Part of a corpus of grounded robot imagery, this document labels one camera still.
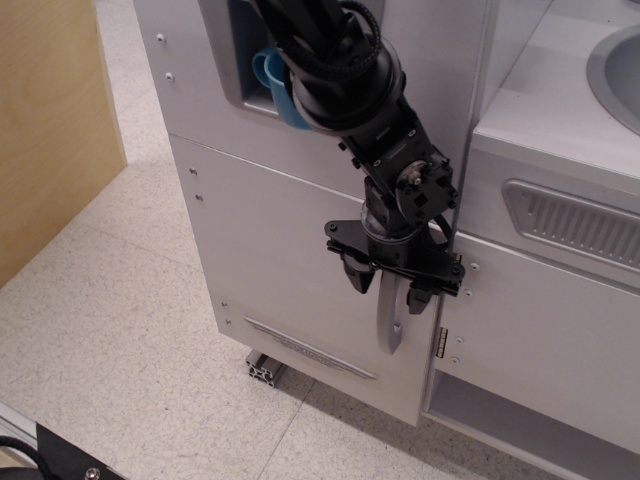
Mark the lower brass hinge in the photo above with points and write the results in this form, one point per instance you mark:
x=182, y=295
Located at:
x=442, y=341

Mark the silver fridge door handle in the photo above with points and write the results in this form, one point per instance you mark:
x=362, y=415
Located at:
x=391, y=309

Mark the grey vent panel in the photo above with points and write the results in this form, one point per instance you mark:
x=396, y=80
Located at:
x=582, y=226

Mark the silver fridge door emblem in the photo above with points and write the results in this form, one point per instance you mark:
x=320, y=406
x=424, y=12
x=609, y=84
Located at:
x=309, y=351

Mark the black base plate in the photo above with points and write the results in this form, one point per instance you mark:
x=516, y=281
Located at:
x=68, y=461

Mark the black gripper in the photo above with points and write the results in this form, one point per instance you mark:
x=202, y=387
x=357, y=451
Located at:
x=429, y=266

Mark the white oven cabinet door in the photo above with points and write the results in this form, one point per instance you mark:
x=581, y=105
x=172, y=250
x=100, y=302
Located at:
x=564, y=345

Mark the grey round sink basin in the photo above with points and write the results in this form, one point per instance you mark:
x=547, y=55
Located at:
x=613, y=76

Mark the white fridge door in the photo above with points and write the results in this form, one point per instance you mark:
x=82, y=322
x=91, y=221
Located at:
x=261, y=240

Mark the aluminium frame rail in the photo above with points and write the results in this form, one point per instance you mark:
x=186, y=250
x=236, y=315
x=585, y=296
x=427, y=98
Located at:
x=16, y=425

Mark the white toy fridge cabinet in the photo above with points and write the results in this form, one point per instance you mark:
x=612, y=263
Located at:
x=438, y=43

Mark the blue plastic cup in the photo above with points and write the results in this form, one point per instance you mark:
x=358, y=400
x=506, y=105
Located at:
x=268, y=68

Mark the light plywood panel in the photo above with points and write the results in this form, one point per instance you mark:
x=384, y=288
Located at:
x=60, y=140

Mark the white toy kitchen counter unit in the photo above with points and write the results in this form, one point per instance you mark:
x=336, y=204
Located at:
x=539, y=122

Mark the aluminium extrusion foot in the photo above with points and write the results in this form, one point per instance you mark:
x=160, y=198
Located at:
x=264, y=368

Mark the grey dispenser recess frame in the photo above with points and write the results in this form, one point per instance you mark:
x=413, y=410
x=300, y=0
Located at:
x=235, y=65

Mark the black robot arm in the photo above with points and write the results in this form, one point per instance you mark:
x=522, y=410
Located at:
x=408, y=181

